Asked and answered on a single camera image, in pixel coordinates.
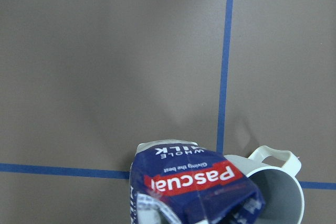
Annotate white mug with handle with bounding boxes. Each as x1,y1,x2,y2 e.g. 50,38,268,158
225,145,305,224

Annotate blue white milk carton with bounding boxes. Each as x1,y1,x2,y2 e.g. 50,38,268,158
129,140,265,223

